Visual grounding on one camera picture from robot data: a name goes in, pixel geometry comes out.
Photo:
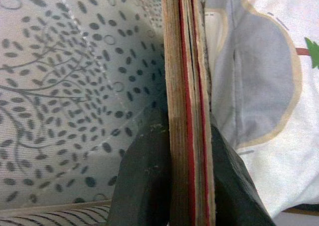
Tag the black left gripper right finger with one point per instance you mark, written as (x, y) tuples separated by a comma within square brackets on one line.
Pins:
[(231, 186)]

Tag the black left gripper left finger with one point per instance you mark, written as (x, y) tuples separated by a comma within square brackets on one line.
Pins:
[(144, 173)]

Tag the white pillow green tree print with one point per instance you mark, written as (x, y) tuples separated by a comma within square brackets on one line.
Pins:
[(261, 86)]

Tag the yellow blue children's book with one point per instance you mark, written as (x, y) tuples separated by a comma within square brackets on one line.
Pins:
[(184, 61)]

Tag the grey quilted leaf-print mattress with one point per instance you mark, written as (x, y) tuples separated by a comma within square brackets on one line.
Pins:
[(62, 86)]

